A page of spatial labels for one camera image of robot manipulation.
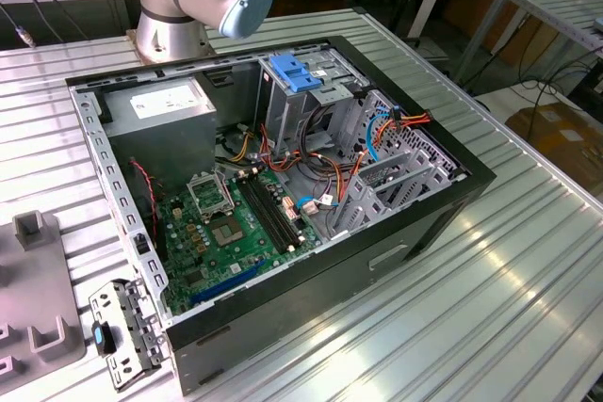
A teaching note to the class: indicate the green motherboard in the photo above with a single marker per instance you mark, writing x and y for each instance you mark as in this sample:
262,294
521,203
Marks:
245,256

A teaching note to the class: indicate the grey metal drive cage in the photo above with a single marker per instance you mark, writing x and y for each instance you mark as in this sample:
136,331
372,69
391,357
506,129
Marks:
287,115

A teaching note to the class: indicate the grey power supply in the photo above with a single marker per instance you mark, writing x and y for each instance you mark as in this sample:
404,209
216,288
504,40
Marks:
160,138

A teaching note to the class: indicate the silver slot bracket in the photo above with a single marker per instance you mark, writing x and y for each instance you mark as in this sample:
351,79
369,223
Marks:
134,308

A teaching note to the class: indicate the black RAM slot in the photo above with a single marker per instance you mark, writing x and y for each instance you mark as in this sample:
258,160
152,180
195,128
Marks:
268,213
275,213
260,213
282,213

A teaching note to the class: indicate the flat cardboard box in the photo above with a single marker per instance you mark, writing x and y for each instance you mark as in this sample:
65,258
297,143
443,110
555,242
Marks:
556,133

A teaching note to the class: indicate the CPU socket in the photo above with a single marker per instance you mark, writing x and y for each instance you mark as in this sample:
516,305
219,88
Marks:
227,232

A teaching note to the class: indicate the metal slat side table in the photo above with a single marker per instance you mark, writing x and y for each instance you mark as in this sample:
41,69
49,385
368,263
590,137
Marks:
546,2

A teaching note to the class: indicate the blue expansion slot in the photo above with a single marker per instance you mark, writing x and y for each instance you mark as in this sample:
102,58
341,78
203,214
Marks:
226,283

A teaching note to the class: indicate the grey parts rack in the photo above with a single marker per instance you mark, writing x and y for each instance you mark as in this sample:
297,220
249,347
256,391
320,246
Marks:
33,279

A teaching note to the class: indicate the grey metal disk bay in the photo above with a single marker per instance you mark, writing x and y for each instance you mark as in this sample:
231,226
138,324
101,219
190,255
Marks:
372,199

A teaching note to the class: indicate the blue plastic drive latch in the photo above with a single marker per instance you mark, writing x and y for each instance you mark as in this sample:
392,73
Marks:
294,77

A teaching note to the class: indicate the black PC case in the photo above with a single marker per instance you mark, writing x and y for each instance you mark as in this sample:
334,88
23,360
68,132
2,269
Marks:
330,289

